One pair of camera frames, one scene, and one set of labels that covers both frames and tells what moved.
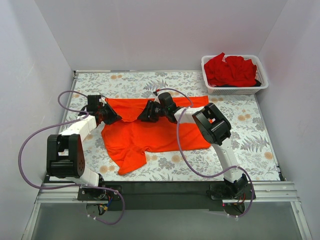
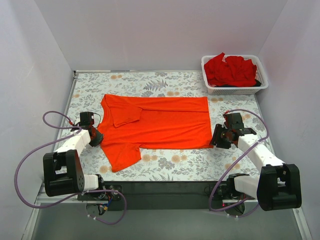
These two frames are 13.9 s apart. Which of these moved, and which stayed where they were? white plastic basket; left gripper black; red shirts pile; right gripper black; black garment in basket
Moved: left gripper black; right gripper black
Stayed: white plastic basket; black garment in basket; red shirts pile
